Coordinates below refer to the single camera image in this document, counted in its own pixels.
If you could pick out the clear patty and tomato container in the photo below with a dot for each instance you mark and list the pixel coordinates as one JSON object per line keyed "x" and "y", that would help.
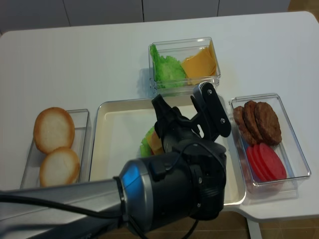
{"x": 288, "y": 150}

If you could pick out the clear lettuce and cheese container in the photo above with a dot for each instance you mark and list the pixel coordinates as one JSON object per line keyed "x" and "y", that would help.
{"x": 181, "y": 49}

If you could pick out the bun half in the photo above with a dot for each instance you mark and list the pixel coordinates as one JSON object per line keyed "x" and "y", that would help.
{"x": 54, "y": 128}
{"x": 60, "y": 167}

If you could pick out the green lettuce on burger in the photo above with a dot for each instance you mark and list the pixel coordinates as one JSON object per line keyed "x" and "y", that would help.
{"x": 145, "y": 149}

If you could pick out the left brown patty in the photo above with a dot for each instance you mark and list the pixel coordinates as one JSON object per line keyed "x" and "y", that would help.
{"x": 238, "y": 117}

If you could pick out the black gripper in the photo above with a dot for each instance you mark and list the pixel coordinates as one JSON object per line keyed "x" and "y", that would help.
{"x": 189, "y": 178}

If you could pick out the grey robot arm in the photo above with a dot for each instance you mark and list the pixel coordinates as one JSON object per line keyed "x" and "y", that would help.
{"x": 82, "y": 210}

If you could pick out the stacked cheese slices in container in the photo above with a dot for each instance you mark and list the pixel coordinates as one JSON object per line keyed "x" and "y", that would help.
{"x": 203, "y": 64}

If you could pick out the white metal baking tray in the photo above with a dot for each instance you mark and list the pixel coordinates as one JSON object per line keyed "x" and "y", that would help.
{"x": 120, "y": 128}

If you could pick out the front bun half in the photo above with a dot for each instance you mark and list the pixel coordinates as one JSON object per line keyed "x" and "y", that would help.
{"x": 60, "y": 167}

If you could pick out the middle brown patty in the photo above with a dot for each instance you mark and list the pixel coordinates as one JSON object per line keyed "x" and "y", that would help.
{"x": 250, "y": 120}

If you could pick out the right red tomato slice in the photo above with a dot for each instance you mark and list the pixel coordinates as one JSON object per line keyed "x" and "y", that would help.
{"x": 271, "y": 162}

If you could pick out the right brown patty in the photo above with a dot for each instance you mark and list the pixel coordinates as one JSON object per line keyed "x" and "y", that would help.
{"x": 268, "y": 123}

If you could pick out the left red tomato slice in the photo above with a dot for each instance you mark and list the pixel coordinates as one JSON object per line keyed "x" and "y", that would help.
{"x": 252, "y": 163}

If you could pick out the brown patty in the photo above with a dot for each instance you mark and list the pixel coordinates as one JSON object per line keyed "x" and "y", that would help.
{"x": 268, "y": 123}
{"x": 250, "y": 120}
{"x": 238, "y": 117}

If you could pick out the green lettuce in container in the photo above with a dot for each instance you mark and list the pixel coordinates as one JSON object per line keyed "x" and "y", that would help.
{"x": 168, "y": 70}

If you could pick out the middle red tomato slice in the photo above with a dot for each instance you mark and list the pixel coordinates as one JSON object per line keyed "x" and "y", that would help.
{"x": 260, "y": 171}

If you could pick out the rear bun half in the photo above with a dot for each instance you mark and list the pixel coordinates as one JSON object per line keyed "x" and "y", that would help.
{"x": 54, "y": 128}

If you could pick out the yellow cheese slice on burger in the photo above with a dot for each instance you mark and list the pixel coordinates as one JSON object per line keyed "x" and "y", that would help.
{"x": 155, "y": 143}

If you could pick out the clear bun container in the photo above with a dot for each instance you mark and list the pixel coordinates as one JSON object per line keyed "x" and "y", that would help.
{"x": 81, "y": 119}

